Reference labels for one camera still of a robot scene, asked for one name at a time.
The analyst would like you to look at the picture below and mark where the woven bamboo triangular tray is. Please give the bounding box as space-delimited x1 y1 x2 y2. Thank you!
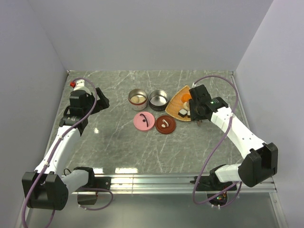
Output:
165 85 191 122

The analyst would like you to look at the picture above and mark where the orange round bun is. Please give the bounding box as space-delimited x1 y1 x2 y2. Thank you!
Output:
181 93 191 103

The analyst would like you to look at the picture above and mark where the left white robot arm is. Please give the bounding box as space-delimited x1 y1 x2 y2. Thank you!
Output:
22 88 109 210

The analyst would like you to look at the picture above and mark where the pink round lid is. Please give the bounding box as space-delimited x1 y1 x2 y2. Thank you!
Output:
133 112 155 132

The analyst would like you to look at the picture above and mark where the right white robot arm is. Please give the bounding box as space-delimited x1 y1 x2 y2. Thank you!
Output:
190 85 278 191

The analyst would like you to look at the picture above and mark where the pink-white steel lunch container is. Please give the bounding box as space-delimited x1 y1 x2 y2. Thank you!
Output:
128 88 148 111

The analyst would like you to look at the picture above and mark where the brown round lid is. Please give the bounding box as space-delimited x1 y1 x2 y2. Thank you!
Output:
155 115 176 134

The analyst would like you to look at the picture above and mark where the aluminium mounting rail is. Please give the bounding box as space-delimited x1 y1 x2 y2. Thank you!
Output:
71 173 277 195

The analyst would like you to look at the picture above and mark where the beige bun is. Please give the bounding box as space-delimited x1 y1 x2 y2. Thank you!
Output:
183 101 190 111
130 96 139 103
138 96 146 103

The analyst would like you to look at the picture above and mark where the black steel lunch container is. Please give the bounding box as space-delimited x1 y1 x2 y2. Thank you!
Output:
149 89 169 111

